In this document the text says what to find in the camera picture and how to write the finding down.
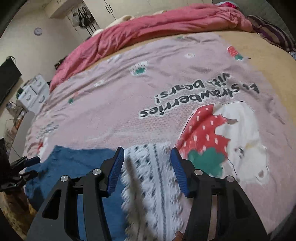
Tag blue denim lace-trimmed pants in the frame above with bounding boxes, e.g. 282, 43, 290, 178
25, 143, 184, 240

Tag grey desk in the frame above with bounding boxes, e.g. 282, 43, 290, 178
9, 111, 35, 163

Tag white plastic drawer unit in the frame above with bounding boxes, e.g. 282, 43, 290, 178
16, 74, 50, 115

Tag black television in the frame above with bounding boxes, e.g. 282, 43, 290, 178
0, 57, 22, 104

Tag pink strawberry bear bedsheet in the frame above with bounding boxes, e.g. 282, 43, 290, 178
25, 32, 295, 240

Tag hanging bags on hooks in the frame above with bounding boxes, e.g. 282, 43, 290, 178
71, 5, 97, 36

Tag white wardrobe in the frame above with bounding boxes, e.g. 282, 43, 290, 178
84, 0, 211, 29

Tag striped purple pillow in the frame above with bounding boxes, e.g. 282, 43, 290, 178
246, 15, 295, 52

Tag red pink quilt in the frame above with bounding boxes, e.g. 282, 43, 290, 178
50, 4, 253, 91

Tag round wall clock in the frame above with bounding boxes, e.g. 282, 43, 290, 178
34, 27, 43, 36

